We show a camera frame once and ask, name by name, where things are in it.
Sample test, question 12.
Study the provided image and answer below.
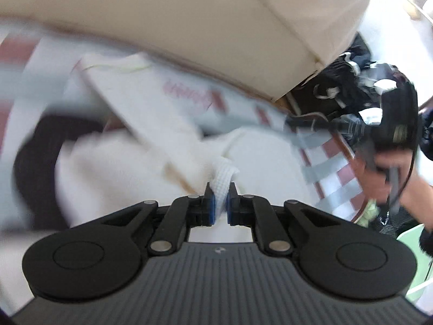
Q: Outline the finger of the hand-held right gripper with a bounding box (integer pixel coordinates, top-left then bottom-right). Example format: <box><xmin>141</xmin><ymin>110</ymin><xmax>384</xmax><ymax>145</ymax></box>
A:
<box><xmin>286</xmin><ymin>112</ymin><xmax>373</xmax><ymax>135</ymax></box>

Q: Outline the bag of green yarn balls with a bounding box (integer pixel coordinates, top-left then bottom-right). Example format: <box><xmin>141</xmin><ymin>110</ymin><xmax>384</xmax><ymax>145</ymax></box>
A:
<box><xmin>355</xmin><ymin>200</ymin><xmax>381</xmax><ymax>227</ymax></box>

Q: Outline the light green box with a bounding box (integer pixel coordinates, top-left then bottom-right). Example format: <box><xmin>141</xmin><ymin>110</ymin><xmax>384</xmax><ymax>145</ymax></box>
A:
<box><xmin>396</xmin><ymin>223</ymin><xmax>433</xmax><ymax>302</ymax></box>

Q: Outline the person's right forearm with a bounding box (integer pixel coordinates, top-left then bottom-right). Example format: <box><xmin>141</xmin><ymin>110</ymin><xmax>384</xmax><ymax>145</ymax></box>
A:
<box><xmin>402</xmin><ymin>173</ymin><xmax>433</xmax><ymax>225</ymax></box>

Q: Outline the cream knit shirt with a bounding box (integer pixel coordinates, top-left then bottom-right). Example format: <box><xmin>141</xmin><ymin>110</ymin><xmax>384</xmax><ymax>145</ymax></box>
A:
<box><xmin>54</xmin><ymin>52</ymin><xmax>322</xmax><ymax>244</ymax></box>

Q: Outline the person's right hand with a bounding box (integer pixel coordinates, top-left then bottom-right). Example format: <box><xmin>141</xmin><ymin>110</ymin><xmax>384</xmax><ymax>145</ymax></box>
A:
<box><xmin>355</xmin><ymin>152</ymin><xmax>419</xmax><ymax>206</ymax></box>

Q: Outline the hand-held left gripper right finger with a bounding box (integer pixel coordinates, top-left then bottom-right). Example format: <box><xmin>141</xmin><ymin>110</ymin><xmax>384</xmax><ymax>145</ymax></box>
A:
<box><xmin>227</xmin><ymin>182</ymin><xmax>340</xmax><ymax>257</ymax></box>

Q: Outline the beige sofa cushion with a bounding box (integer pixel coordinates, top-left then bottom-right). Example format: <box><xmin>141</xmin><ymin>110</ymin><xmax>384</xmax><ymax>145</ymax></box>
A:
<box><xmin>0</xmin><ymin>0</ymin><xmax>371</xmax><ymax>104</ymax></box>

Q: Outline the checkered grey and red rug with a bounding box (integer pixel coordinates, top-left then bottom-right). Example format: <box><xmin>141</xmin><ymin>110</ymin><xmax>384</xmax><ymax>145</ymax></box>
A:
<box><xmin>0</xmin><ymin>18</ymin><xmax>376</xmax><ymax>315</ymax></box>

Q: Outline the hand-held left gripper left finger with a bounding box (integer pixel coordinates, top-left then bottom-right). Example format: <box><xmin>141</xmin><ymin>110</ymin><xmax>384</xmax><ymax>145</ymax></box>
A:
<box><xmin>101</xmin><ymin>182</ymin><xmax>216</xmax><ymax>256</ymax></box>

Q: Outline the pile of dark clothes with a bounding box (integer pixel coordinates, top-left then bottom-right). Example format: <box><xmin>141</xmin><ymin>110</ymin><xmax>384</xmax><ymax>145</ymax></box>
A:
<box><xmin>287</xmin><ymin>32</ymin><xmax>420</xmax><ymax>122</ymax></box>

